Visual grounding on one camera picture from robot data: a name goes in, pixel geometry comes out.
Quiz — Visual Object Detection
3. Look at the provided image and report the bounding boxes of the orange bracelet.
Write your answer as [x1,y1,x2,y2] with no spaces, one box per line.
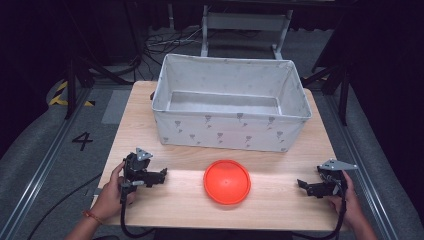
[82,209,104,225]

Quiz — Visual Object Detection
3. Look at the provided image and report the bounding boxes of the grey fabric storage box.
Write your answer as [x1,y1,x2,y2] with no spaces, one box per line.
[151,53,314,154]

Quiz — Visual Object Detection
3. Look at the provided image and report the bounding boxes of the person's right hand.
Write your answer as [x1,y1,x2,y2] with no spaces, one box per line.
[326,170,367,229]

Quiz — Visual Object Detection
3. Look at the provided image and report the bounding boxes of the thin black floor cable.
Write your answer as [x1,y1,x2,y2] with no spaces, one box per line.
[25,171,104,240]

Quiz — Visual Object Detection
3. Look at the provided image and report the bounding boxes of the grey metal floor rail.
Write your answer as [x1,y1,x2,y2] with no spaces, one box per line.
[0,88,94,240]
[324,94,398,240]

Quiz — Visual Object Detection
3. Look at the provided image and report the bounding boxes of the hand-held gripper black cable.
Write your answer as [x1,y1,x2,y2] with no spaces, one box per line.
[118,186,156,240]
[291,179,349,240]

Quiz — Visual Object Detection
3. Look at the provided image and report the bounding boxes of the yellow black hazard tape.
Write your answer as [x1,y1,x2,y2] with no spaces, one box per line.
[48,80,96,108]

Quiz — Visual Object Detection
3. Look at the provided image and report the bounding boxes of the person's left hand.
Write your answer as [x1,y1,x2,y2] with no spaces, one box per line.
[90,161,138,222]

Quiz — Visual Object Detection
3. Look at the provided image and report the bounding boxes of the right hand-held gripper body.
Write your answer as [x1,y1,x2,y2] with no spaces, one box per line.
[316,158,359,198]

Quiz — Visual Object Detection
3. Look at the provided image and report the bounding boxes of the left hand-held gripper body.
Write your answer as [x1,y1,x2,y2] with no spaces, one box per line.
[120,147,158,198]

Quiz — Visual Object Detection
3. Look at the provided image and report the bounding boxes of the grey metal stand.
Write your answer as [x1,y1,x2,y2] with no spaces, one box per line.
[199,4,295,61]

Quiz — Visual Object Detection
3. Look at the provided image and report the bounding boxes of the left hand-held gripper black cable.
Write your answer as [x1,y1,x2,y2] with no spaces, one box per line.
[118,186,156,240]

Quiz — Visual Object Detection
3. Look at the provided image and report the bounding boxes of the right hand-held gripper black cable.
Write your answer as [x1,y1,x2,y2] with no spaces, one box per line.
[291,179,349,240]

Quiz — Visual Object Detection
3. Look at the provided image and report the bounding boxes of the orange round plastic disc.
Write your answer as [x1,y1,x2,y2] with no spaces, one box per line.
[202,159,252,206]

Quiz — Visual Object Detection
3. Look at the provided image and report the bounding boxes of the bundle of floor cables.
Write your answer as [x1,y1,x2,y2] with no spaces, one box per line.
[142,27,205,57]

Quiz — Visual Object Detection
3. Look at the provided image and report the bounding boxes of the black tripod stand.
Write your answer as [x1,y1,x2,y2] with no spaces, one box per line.
[300,62,355,128]
[62,54,142,121]

